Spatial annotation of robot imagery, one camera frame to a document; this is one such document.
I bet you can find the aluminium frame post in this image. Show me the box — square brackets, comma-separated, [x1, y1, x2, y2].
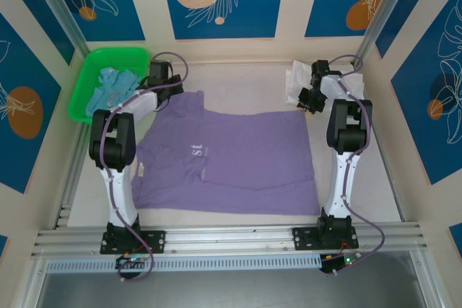
[25, 0, 91, 58]
[353, 0, 416, 69]

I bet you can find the blue floral wall panel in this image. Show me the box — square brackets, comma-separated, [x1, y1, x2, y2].
[391, 0, 462, 186]
[38, 0, 145, 42]
[0, 0, 75, 66]
[0, 12, 62, 193]
[375, 0, 443, 58]
[160, 0, 288, 40]
[305, 0, 401, 38]

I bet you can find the white t-shirt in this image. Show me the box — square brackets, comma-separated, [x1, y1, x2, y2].
[284, 59, 365, 105]

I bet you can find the light blue t-shirt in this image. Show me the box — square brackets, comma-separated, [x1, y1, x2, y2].
[85, 66, 142, 118]

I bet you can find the grey slotted cable duct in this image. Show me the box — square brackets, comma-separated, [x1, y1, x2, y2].
[45, 254, 324, 273]

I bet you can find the aluminium side rail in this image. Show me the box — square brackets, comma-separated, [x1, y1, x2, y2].
[53, 120, 93, 230]

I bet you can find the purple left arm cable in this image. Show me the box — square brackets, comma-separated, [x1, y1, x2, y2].
[97, 51, 191, 283]

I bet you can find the aluminium frame rail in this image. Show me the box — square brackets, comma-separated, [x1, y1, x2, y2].
[30, 224, 423, 260]

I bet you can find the purple t-shirt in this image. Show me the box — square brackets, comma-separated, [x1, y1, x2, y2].
[130, 90, 321, 217]

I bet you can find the green plastic basket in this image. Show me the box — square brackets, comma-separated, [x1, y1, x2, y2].
[68, 47, 151, 127]

